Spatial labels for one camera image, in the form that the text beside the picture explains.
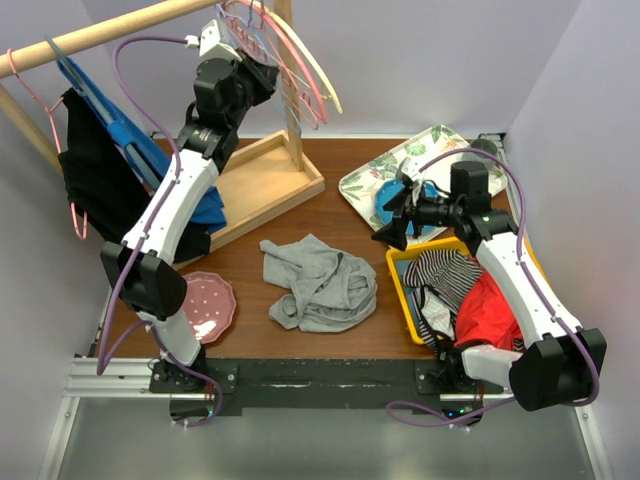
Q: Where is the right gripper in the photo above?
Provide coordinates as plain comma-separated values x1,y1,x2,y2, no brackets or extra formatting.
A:
371,183,462,252

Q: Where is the light blue wire hanger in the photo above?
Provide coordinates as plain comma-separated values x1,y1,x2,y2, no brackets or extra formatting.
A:
214,0,311,126

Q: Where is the grey tank top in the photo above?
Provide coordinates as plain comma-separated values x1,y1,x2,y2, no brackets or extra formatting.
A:
260,234,378,334

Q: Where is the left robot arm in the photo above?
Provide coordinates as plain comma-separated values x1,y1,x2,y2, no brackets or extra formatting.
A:
101,51,279,392

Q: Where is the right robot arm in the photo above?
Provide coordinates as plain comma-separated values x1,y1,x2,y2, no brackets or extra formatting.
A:
372,160,607,411

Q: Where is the pink plastic hanger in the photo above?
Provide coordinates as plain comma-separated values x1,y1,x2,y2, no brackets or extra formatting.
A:
218,0,331,132

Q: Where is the cream plastic hanger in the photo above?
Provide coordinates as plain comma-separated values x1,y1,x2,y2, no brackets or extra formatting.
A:
270,0,343,114

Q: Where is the blue garment on hanger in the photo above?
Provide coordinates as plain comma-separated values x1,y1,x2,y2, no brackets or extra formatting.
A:
56,57,227,233

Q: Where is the grey blue hanger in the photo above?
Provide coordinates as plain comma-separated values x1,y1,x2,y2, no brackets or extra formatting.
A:
45,36,170,191

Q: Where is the black garment on hanger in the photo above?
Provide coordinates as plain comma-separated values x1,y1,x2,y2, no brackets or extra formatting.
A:
57,87,214,264

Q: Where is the blue dotted plate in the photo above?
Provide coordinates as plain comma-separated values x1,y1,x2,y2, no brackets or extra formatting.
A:
374,180,449,238

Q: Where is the yellow plastic bin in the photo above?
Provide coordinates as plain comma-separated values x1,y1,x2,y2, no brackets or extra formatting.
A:
385,235,549,346

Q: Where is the black white striped garment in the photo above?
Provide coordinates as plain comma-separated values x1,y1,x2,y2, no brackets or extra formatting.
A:
402,249,484,356

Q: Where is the floral leaf tray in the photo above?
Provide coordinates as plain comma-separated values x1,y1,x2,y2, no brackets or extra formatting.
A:
339,125,508,245

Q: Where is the wooden clothes rack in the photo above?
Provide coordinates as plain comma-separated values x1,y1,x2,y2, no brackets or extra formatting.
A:
1,1,328,268

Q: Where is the grey cup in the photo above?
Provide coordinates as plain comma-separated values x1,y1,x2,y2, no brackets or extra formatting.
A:
469,138,498,156

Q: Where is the red garment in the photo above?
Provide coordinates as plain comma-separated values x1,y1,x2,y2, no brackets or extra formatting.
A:
454,271,525,351

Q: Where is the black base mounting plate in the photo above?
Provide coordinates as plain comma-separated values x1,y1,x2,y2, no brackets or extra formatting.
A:
149,357,496,419

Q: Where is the pink dotted plate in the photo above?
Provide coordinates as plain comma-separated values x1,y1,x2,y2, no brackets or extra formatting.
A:
183,271,237,345

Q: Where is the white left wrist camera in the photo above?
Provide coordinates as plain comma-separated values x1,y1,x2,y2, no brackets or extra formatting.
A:
184,19,241,61

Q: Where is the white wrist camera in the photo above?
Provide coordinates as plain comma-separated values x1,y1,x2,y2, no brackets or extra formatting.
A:
184,19,241,61
395,157,423,183

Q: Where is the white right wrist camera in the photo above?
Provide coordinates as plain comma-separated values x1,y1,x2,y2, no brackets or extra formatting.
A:
395,157,423,183

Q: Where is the pink wire hanger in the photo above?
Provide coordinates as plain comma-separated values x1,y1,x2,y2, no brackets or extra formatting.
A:
6,48,89,240

